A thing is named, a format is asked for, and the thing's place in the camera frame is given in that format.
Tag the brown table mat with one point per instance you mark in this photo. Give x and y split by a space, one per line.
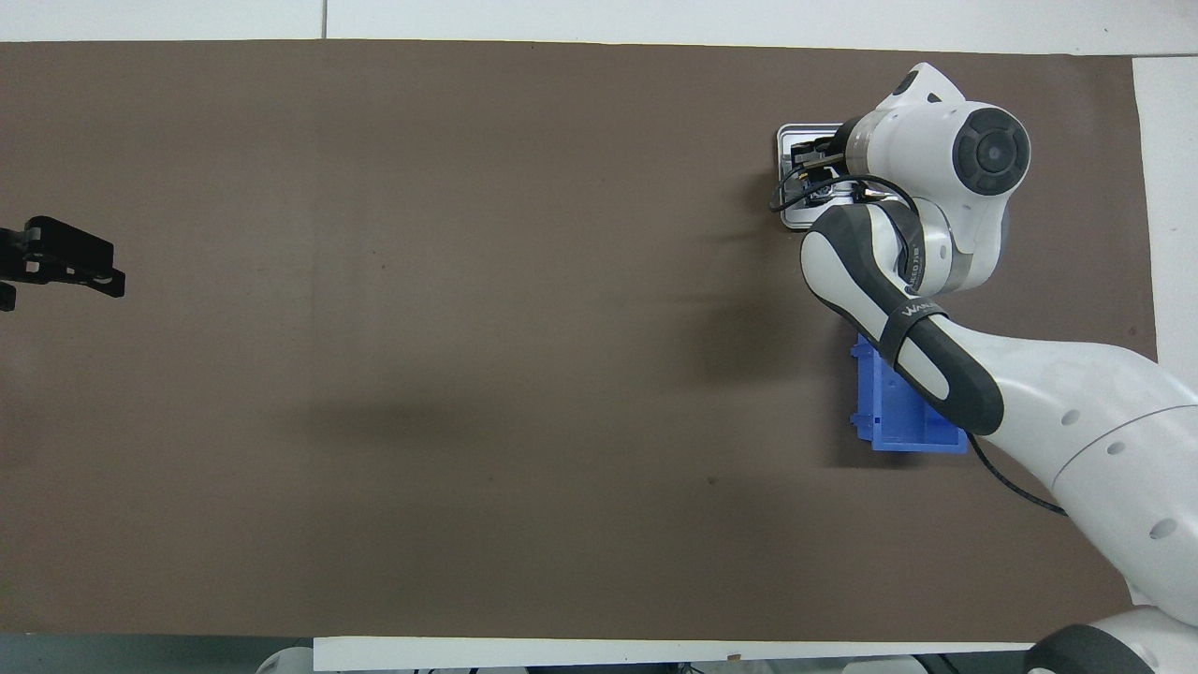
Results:
468 374

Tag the blue plastic bin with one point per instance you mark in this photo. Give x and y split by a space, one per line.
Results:
889 412

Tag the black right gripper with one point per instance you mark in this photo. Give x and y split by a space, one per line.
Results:
812 150

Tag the silver metal tray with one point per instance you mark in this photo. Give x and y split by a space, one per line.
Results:
796 217

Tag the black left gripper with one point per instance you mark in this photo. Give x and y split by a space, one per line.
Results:
11 255

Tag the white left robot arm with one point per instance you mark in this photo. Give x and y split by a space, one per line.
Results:
285 663

